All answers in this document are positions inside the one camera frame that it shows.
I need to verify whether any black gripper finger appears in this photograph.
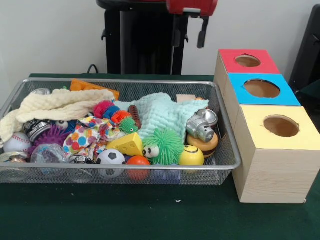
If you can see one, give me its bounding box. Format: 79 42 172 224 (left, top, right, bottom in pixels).
196 16 210 49
172 14 186 48

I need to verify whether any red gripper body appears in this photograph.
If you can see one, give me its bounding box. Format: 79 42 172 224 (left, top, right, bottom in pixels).
166 0 219 17

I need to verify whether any colourful polka dot cloth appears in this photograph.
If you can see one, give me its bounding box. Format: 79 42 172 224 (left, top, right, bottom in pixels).
62 116 126 163

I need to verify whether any clear plastic packet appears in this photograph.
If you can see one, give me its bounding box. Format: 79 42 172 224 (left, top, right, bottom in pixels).
30 143 70 165

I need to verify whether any metal mesh bin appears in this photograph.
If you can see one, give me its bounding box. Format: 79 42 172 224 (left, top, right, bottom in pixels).
0 77 242 186

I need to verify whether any wooden box with three holes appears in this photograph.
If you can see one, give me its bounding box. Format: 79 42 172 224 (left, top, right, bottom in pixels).
213 48 320 205

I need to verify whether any mint green waffle cloth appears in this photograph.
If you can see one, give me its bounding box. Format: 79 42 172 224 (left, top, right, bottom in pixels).
113 92 210 141

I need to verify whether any rainbow spiky caterpillar toy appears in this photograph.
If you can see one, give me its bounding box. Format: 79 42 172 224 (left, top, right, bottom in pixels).
92 100 140 135

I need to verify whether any black metal stand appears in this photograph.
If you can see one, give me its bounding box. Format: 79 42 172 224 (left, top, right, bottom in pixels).
288 3 320 101

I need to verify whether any green spiky toy with eyes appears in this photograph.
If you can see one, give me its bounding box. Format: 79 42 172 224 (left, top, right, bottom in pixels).
142 128 185 166

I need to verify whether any yellow smiley ball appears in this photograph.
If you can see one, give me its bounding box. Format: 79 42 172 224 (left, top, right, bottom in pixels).
178 144 205 166

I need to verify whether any yellow cheese wedge toy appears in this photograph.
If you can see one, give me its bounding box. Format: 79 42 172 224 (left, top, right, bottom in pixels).
106 132 144 158

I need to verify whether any small orange ball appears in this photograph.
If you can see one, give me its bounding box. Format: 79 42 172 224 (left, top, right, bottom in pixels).
126 155 151 181

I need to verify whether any cream waffle cloth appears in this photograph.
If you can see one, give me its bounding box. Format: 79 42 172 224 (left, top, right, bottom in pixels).
0 88 117 148

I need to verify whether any black and white soccer ball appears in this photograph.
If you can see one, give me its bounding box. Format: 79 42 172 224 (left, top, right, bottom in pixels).
96 148 127 180

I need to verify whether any dark green table cloth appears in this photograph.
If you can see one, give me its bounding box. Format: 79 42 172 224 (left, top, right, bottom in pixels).
0 72 320 240

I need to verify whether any white baseball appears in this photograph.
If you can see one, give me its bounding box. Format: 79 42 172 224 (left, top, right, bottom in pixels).
2 131 33 154

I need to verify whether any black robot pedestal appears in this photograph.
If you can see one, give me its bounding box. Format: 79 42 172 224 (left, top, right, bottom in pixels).
96 0 202 75

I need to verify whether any silver toy camera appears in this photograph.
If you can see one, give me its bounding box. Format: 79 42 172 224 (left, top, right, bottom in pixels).
186 108 219 141

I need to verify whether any black cable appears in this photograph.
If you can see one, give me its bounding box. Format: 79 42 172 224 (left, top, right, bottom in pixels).
86 64 101 75

